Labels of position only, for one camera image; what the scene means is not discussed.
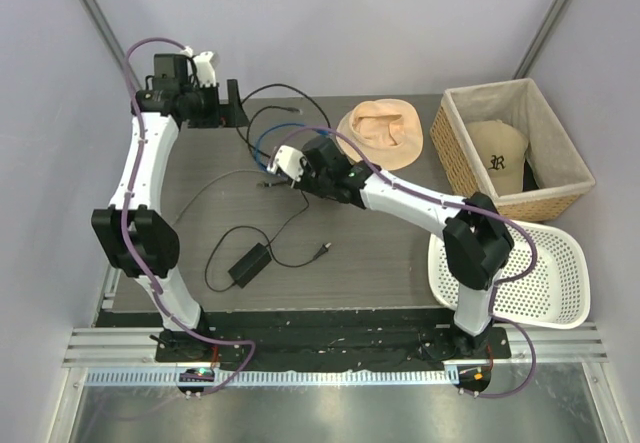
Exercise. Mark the peach bucket hat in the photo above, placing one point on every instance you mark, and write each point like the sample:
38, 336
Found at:
387, 131

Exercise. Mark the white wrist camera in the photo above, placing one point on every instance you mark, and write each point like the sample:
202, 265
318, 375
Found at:
287, 161
205, 66

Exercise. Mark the black power adapter brick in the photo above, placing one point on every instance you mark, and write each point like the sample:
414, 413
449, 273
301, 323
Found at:
250, 265

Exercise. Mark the white perforated plastic basket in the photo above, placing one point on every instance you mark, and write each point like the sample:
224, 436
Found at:
556, 294

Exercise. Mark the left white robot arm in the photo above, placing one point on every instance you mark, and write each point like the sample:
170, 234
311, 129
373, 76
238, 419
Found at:
132, 230

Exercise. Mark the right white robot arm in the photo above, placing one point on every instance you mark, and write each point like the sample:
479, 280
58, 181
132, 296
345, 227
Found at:
477, 245

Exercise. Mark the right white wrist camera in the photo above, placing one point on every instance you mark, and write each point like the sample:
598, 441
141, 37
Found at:
287, 161

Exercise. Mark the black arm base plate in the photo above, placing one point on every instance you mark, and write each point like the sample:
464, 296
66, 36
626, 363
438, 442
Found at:
325, 341

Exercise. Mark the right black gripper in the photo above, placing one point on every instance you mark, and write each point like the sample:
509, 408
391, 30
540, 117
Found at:
304, 183

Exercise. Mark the wicker basket with liner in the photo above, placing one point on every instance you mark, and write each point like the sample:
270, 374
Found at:
555, 174

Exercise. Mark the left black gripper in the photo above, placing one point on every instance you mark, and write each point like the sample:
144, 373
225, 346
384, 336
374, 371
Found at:
222, 115

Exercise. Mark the beige baseball cap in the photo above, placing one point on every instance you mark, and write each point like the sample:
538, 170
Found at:
502, 151

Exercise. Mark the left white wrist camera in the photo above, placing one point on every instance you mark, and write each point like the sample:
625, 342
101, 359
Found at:
205, 66

